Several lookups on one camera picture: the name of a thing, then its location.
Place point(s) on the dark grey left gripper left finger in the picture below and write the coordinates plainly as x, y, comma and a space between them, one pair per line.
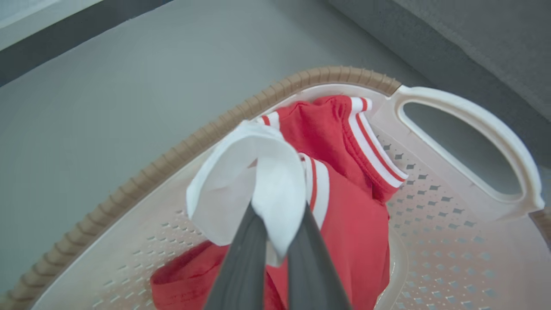
241, 275

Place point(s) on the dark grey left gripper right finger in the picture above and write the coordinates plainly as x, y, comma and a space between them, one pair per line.
312, 275

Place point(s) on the red and white garment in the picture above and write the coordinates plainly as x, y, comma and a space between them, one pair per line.
353, 232

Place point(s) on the grey fabric sofa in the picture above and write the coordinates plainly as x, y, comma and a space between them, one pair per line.
473, 38

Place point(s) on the white plastic laundry basket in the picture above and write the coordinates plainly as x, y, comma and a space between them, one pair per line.
452, 241

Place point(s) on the white and black baseboard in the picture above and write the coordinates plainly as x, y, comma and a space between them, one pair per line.
51, 47

